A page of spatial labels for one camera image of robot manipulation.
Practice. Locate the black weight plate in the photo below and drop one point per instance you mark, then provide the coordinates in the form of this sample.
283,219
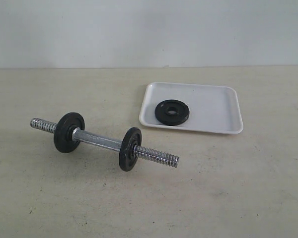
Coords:
127,158
172,112

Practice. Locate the black round plastic disc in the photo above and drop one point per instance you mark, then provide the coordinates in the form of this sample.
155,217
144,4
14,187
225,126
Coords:
63,134

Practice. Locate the chrome threaded dumbbell bar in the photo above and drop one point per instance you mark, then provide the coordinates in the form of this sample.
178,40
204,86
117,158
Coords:
149,154

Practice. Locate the white plastic tray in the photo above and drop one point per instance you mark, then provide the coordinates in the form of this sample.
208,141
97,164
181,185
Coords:
213,109

